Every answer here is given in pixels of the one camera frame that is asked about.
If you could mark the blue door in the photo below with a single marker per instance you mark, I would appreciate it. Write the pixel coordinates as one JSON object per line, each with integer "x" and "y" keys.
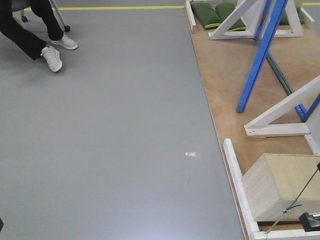
{"x": 260, "y": 57}

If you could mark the white near triangular brace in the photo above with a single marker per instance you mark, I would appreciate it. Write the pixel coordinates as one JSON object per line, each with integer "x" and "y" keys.
{"x": 262, "y": 125}

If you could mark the white triangular brace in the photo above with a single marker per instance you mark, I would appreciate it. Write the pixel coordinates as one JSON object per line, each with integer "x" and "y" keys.
{"x": 255, "y": 19}
{"x": 262, "y": 125}

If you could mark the yellow floor tape line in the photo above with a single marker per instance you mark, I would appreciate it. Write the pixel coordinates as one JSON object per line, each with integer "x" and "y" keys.
{"x": 157, "y": 7}

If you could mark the green sandbag left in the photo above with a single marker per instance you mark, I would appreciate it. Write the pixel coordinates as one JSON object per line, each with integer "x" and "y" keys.
{"x": 206, "y": 15}

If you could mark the green sandbag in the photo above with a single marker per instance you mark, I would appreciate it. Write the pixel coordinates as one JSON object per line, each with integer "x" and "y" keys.
{"x": 206, "y": 15}
{"x": 223, "y": 10}

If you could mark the white right sneaker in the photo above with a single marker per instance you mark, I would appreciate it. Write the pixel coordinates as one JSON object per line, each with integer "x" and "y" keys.
{"x": 66, "y": 42}

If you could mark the white sneaker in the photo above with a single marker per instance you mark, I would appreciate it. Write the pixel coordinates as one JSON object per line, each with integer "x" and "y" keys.
{"x": 66, "y": 42}
{"x": 52, "y": 57}

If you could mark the white left sneaker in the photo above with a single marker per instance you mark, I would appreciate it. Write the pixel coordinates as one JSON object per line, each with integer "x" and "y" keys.
{"x": 52, "y": 57}

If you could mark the green sandbag right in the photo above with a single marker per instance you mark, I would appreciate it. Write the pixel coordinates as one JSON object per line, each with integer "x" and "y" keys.
{"x": 223, "y": 10}

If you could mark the light wooden box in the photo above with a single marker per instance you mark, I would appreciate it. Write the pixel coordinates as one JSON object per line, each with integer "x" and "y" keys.
{"x": 276, "y": 180}

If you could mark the white far triangular brace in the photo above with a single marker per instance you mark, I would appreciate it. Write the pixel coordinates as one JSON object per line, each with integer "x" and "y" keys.
{"x": 255, "y": 19}

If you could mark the plywood platform base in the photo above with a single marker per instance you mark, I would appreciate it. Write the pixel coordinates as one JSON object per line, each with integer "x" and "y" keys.
{"x": 225, "y": 65}

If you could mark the black robot part right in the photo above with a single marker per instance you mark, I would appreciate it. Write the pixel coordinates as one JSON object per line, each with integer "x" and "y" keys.
{"x": 310, "y": 221}

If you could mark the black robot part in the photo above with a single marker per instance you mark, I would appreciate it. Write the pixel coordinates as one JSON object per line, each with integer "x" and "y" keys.
{"x": 1, "y": 224}
{"x": 310, "y": 221}

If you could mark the grey office chair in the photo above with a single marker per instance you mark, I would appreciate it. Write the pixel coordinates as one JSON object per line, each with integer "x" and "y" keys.
{"x": 21, "y": 5}

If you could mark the black robot part left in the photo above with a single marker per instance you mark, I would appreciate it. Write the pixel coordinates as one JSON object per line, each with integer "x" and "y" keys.
{"x": 1, "y": 224}

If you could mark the white far edge rail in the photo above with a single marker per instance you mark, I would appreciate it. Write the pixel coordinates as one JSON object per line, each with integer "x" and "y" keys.
{"x": 190, "y": 16}

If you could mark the white edge rail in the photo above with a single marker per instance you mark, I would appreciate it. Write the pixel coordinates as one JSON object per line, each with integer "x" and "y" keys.
{"x": 249, "y": 225}
{"x": 190, "y": 16}

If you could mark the grey metal floor rail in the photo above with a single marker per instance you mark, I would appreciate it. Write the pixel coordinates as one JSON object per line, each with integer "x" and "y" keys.
{"x": 279, "y": 74}

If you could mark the white near edge rail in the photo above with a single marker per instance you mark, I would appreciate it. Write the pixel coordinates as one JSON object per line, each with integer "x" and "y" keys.
{"x": 249, "y": 225}

